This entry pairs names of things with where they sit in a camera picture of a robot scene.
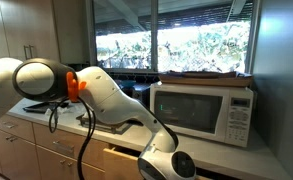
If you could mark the wooden base cabinet door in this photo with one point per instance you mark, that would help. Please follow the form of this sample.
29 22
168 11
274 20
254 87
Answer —
1 156
26 163
94 175
49 166

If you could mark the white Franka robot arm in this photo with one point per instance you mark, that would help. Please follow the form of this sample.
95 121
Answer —
109 96

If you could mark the wooden drawer with snacks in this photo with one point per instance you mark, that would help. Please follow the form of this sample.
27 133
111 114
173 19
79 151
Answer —
119 165

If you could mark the blue plastic bowl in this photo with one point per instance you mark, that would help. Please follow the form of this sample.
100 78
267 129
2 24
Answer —
127 84

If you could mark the narrow wooden drawer front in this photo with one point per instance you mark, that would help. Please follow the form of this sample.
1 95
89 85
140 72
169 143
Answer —
22 128

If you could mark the crumpled white paper towel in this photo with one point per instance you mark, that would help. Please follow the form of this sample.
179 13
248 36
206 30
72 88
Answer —
47 111

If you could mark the white microwave oven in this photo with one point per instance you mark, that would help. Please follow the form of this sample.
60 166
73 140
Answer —
192 110

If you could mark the large kitchen window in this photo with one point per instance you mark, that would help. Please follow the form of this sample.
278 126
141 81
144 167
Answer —
202 46

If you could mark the wooden serving tray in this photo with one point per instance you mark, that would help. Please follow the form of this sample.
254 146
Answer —
206 81

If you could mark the wide wooden drawer front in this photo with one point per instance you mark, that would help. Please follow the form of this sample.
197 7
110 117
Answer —
99 155

